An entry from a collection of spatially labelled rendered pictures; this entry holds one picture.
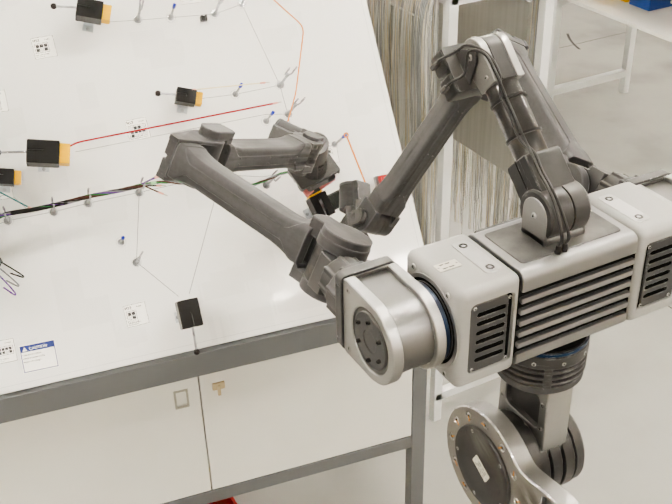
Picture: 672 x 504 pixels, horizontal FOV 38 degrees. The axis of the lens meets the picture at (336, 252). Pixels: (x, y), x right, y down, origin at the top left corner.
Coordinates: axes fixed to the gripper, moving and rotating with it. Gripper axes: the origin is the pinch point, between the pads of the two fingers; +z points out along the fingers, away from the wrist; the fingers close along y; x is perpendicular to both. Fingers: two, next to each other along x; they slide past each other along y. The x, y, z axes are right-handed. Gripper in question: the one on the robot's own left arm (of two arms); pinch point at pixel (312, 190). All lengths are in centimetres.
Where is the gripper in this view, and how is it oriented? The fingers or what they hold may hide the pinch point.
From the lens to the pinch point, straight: 226.4
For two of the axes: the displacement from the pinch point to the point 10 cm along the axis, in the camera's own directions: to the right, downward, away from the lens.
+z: -0.5, 4.5, 8.9
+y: -8.4, 4.6, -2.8
